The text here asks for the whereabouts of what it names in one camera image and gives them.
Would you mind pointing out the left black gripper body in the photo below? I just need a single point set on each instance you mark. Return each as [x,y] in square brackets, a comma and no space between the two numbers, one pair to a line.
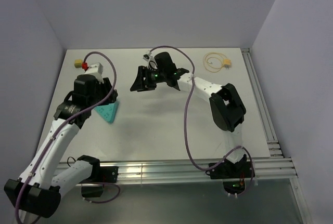
[102,89]

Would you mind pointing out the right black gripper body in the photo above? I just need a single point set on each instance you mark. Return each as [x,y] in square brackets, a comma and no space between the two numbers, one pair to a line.
[162,74]

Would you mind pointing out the teal triangular power strip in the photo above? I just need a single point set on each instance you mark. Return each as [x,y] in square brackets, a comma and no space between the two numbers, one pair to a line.
[108,112]

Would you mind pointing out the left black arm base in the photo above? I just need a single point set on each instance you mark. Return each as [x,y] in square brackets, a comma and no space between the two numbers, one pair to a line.
[102,187]

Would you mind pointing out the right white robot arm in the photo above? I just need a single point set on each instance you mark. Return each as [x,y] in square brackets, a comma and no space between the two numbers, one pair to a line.
[227,109]

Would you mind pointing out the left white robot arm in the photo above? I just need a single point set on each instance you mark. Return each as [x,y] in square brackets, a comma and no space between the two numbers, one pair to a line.
[37,190]

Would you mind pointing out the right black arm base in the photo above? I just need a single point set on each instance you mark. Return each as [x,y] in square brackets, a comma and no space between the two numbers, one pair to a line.
[236,178]

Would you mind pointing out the yellow cube block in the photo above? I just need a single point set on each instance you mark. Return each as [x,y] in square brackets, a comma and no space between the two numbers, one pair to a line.
[78,63]

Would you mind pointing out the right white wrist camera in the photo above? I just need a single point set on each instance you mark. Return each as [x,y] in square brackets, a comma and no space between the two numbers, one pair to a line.
[151,64]

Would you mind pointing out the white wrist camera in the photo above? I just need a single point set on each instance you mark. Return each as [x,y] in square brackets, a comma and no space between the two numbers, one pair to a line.
[151,64]
[95,69]

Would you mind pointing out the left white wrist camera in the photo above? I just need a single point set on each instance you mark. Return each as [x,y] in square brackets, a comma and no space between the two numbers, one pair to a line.
[95,69]

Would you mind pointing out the aluminium rail frame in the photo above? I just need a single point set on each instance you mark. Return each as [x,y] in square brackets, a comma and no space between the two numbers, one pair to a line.
[274,167]

